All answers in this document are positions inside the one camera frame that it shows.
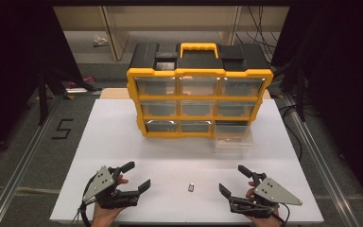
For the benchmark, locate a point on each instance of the crumpled white paper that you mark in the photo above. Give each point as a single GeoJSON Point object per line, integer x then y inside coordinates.
{"type": "Point", "coordinates": [99, 40]}

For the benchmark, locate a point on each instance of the clear plastic organizer drawer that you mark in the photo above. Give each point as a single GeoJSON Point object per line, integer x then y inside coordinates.
{"type": "Point", "coordinates": [234, 138]}

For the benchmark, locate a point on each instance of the grid of clear plastic drawers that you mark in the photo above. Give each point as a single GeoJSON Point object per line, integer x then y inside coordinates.
{"type": "Point", "coordinates": [198, 108]}

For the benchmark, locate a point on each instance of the person's left hand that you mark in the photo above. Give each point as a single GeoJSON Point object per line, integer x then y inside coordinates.
{"type": "Point", "coordinates": [105, 217]}

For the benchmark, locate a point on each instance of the flat white sheet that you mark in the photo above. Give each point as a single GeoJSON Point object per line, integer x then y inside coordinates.
{"type": "Point", "coordinates": [76, 90]}

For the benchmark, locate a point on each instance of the aluminium floor rail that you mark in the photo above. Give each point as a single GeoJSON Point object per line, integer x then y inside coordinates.
{"type": "Point", "coordinates": [321, 164]}
{"type": "Point", "coordinates": [19, 171]}

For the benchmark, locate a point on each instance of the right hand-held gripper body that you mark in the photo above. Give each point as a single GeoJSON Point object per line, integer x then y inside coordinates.
{"type": "Point", "coordinates": [274, 194]}

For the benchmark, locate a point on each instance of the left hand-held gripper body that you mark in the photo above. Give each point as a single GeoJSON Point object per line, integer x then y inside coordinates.
{"type": "Point", "coordinates": [102, 184]}

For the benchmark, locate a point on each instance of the small silver metal part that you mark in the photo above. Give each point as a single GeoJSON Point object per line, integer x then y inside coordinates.
{"type": "Point", "coordinates": [191, 187]}

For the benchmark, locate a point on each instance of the black curtain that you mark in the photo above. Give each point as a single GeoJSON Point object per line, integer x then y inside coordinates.
{"type": "Point", "coordinates": [9, 72]}
{"type": "Point", "coordinates": [343, 94]}

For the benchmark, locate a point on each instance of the yellow black parts organizer cabinet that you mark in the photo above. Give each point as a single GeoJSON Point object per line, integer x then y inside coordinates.
{"type": "Point", "coordinates": [198, 63]}

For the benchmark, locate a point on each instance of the beige wooden shelf unit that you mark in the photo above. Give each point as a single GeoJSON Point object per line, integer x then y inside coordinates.
{"type": "Point", "coordinates": [116, 28]}

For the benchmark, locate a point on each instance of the person's right hand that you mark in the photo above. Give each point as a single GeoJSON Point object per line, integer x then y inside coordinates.
{"type": "Point", "coordinates": [264, 222]}

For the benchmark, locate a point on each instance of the pink cloth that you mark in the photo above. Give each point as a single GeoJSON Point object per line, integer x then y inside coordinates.
{"type": "Point", "coordinates": [85, 80]}

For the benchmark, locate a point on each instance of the black metal stand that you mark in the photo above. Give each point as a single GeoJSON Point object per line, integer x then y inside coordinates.
{"type": "Point", "coordinates": [42, 94]}
{"type": "Point", "coordinates": [301, 94]}

